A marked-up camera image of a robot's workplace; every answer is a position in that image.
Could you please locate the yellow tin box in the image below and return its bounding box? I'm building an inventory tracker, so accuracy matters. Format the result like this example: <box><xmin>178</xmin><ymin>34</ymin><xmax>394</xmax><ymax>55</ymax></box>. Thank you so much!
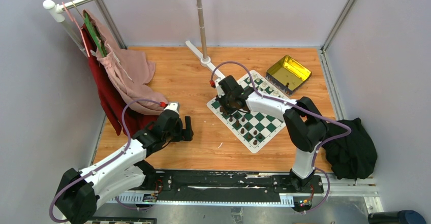
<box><xmin>265</xmin><ymin>55</ymin><xmax>312</xmax><ymax>96</ymax></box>

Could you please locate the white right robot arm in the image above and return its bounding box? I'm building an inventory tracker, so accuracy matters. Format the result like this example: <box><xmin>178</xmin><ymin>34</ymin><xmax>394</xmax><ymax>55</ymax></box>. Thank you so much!
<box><xmin>210</xmin><ymin>75</ymin><xmax>328</xmax><ymax>192</ymax></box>

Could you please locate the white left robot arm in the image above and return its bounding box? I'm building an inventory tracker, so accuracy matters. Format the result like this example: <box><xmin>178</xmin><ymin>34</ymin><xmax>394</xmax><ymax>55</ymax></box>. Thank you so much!
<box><xmin>52</xmin><ymin>109</ymin><xmax>194</xmax><ymax>223</ymax></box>

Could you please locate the green white chess mat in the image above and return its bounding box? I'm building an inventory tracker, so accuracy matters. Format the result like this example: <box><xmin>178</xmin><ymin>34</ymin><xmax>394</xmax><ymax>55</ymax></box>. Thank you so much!
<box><xmin>207</xmin><ymin>70</ymin><xmax>288</xmax><ymax>153</ymax></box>

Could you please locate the white clothes rack stand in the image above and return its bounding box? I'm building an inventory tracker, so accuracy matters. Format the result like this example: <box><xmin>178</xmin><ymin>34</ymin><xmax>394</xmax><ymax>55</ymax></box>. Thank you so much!
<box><xmin>185</xmin><ymin>0</ymin><xmax>225</xmax><ymax>87</ymax></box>

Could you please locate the red cloth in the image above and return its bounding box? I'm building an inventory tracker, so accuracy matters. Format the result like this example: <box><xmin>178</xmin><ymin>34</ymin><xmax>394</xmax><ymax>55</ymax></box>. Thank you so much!
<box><xmin>80</xmin><ymin>24</ymin><xmax>149</xmax><ymax>136</ymax></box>

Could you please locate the pink cloth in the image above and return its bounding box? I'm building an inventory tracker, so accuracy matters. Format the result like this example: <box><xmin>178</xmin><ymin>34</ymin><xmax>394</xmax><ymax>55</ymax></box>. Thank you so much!
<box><xmin>84</xmin><ymin>10</ymin><xmax>168</xmax><ymax>116</ymax></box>

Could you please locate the green hanger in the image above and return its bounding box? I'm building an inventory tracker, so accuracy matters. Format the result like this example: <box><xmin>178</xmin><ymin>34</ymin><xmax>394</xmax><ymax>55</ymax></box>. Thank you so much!
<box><xmin>83</xmin><ymin>11</ymin><xmax>107</xmax><ymax>57</ymax></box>

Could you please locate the black cloth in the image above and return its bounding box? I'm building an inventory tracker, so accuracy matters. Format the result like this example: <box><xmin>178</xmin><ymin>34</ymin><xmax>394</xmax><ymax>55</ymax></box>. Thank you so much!
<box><xmin>323</xmin><ymin>117</ymin><xmax>378</xmax><ymax>179</ymax></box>

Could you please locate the white rack bar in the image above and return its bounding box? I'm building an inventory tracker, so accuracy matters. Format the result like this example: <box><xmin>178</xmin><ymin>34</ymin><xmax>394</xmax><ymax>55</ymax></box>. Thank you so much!
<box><xmin>43</xmin><ymin>0</ymin><xmax>149</xmax><ymax>56</ymax></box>

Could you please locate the dark blue cylinder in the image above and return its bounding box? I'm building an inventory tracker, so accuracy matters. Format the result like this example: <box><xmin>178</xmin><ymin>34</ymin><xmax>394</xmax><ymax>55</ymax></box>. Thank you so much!
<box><xmin>367</xmin><ymin>210</ymin><xmax>427</xmax><ymax>224</ymax></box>

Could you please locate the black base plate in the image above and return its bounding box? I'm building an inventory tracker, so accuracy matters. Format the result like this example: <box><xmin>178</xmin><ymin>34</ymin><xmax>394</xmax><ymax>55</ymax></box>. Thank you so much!
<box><xmin>135</xmin><ymin>170</ymin><xmax>324</xmax><ymax>204</ymax></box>

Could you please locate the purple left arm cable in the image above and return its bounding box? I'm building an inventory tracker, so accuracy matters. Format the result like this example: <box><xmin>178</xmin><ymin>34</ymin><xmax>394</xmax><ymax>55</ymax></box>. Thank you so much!
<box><xmin>49</xmin><ymin>99</ymin><xmax>167</xmax><ymax>223</ymax></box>

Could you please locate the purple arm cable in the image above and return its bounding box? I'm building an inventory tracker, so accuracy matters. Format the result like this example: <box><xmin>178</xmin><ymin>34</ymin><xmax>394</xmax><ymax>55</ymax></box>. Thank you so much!
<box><xmin>49</xmin><ymin>99</ymin><xmax>167</xmax><ymax>223</ymax></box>
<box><xmin>209</xmin><ymin>61</ymin><xmax>352</xmax><ymax>213</ymax></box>

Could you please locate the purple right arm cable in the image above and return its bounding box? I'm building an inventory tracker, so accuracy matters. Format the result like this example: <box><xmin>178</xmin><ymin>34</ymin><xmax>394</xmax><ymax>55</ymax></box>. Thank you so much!
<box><xmin>209</xmin><ymin>61</ymin><xmax>352</xmax><ymax>213</ymax></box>

